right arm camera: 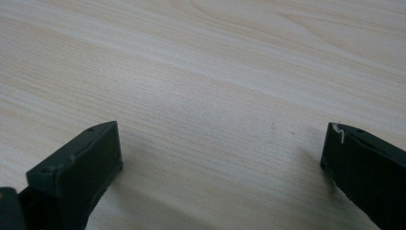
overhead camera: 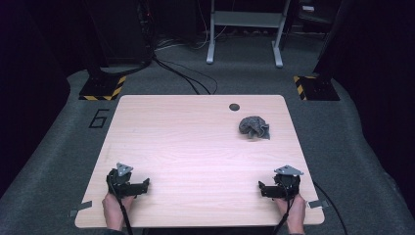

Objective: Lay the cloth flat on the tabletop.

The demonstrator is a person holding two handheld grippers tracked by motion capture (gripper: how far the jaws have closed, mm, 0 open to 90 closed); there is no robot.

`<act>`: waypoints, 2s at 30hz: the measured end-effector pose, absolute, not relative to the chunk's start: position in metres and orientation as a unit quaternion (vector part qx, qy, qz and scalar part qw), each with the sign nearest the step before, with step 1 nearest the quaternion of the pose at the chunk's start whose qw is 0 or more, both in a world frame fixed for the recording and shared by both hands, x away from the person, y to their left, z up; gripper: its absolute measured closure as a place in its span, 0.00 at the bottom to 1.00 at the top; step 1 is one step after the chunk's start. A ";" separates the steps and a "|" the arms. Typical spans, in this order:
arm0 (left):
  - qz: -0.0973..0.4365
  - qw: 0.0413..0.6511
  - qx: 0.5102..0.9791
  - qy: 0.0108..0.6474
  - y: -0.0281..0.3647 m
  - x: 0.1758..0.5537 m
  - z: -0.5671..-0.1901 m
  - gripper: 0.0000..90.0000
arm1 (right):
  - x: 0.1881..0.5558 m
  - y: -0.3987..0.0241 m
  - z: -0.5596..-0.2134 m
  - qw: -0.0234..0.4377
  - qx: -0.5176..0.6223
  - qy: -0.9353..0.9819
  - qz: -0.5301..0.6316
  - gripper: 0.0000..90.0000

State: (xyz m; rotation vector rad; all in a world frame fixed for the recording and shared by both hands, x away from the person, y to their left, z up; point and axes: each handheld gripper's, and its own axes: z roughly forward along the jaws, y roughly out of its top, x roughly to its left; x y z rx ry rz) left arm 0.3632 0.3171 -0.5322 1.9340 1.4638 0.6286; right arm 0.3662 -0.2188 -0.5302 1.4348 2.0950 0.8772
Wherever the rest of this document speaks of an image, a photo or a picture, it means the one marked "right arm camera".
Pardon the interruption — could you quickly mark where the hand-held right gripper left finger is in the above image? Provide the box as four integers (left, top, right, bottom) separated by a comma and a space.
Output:
18, 121, 124, 230

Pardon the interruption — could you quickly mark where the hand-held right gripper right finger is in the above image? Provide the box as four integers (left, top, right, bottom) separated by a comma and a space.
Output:
320, 122, 406, 230

